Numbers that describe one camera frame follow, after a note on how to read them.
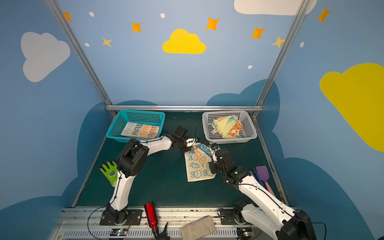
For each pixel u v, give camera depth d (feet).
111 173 2.83
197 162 3.09
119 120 3.53
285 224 1.32
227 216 2.46
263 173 2.93
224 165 1.99
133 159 1.85
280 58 2.90
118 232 2.31
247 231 2.35
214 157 2.31
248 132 3.43
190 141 2.91
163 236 2.25
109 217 2.13
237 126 3.46
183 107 4.52
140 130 3.54
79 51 2.76
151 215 2.38
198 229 2.26
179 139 2.69
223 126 3.43
